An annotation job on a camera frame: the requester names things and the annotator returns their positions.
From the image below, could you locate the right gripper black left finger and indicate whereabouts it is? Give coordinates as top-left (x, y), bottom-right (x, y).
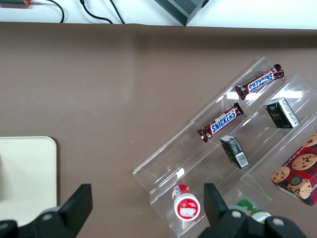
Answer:
top-left (0, 183), bottom-right (94, 238)

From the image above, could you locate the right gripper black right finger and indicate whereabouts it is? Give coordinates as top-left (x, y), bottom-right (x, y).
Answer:
top-left (198, 182), bottom-right (308, 238)

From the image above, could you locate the beige plastic tray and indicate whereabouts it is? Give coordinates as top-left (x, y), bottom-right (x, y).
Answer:
top-left (0, 136), bottom-right (58, 221)

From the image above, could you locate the red white snack cup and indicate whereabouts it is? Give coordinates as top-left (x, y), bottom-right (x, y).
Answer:
top-left (170, 183), bottom-right (201, 221)

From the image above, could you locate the small black box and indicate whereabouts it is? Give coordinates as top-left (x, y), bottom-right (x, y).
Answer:
top-left (264, 97), bottom-right (300, 129)
top-left (219, 135), bottom-right (250, 170)

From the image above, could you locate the clear acrylic stepped stand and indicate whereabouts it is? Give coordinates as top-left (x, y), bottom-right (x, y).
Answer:
top-left (133, 57), bottom-right (317, 238)

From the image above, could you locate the red chocolate chip cookie box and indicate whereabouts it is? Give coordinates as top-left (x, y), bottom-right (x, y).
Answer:
top-left (270, 132), bottom-right (317, 207)

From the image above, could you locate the Snickers chocolate bar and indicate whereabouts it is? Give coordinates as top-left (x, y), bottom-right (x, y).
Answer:
top-left (197, 102), bottom-right (245, 144)
top-left (234, 63), bottom-right (285, 101)

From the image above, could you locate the dark grey ribbed device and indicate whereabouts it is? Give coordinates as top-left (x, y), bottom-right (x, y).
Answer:
top-left (155, 0), bottom-right (210, 27)

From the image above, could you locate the orange tipped black tool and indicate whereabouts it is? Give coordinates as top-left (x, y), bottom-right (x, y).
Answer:
top-left (0, 0), bottom-right (31, 7)

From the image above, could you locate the black cable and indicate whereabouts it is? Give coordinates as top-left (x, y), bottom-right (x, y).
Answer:
top-left (109, 0), bottom-right (126, 24)
top-left (79, 0), bottom-right (113, 24)
top-left (27, 0), bottom-right (65, 24)

